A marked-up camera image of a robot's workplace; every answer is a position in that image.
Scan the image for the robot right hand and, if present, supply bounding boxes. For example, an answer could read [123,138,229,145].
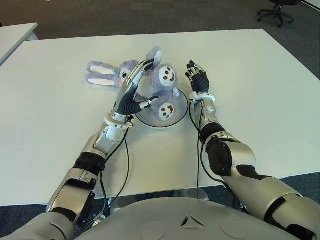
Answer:
[184,59,211,95]

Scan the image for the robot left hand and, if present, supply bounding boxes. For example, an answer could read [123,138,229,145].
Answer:
[111,59,160,117]

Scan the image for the purple plush rabbit doll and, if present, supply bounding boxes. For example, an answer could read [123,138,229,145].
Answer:
[85,45,180,123]

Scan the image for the white plate black rim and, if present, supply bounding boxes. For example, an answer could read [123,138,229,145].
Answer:
[136,87,190,128]

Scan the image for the black office chair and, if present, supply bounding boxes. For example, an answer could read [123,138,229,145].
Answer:
[257,0,295,28]

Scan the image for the white side desk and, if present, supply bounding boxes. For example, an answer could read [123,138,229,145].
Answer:
[0,22,39,67]

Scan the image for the silver robot torso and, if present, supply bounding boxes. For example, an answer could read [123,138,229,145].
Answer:
[74,196,276,240]

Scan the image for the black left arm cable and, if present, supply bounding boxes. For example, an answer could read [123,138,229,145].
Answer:
[84,122,131,226]

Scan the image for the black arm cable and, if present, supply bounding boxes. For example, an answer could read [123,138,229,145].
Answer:
[188,98,237,208]
[84,122,131,226]

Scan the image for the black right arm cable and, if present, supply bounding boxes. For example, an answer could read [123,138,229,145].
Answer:
[188,98,237,208]

